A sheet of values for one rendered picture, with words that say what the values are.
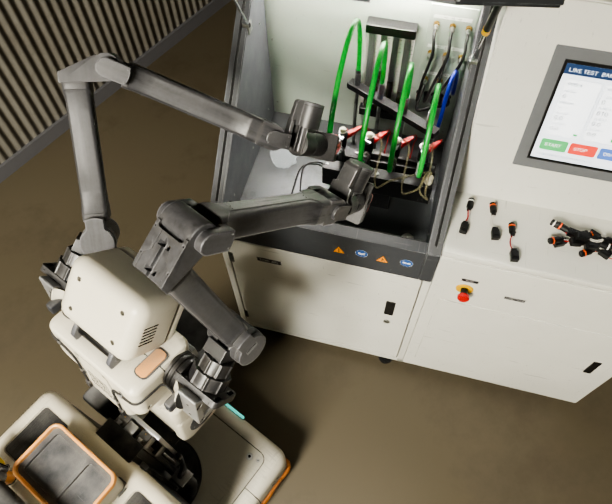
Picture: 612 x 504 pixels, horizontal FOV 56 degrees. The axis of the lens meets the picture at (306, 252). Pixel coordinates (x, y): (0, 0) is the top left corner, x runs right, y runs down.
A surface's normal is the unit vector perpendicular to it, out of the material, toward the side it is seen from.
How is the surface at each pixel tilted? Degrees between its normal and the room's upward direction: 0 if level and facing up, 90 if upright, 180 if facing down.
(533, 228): 0
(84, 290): 47
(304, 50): 90
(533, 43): 76
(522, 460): 0
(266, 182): 0
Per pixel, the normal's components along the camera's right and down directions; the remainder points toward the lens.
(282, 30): -0.26, 0.84
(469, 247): -0.02, -0.51
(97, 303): -0.46, 0.17
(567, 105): -0.25, 0.69
